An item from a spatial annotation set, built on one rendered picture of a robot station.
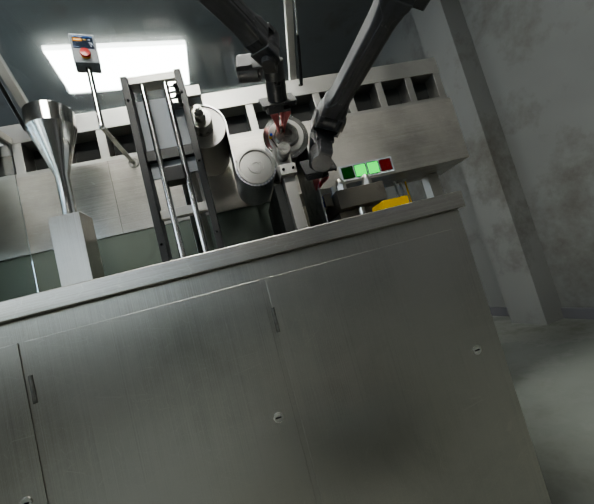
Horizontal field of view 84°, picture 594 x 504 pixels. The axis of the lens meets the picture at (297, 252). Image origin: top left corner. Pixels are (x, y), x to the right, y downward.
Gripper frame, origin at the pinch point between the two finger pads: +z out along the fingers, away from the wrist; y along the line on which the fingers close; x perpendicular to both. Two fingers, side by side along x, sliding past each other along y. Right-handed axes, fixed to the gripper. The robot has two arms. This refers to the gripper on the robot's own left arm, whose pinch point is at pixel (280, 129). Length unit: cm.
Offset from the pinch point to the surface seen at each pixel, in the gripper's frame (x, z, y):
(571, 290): -11, 160, 198
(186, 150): -8.0, -3.7, -28.7
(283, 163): -7.7, 7.2, -2.2
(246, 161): -1.7, 7.0, -12.7
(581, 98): 56, 48, 208
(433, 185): 19, 55, 79
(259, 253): -45.8, 4.8, -18.2
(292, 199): -17.6, 14.0, -2.9
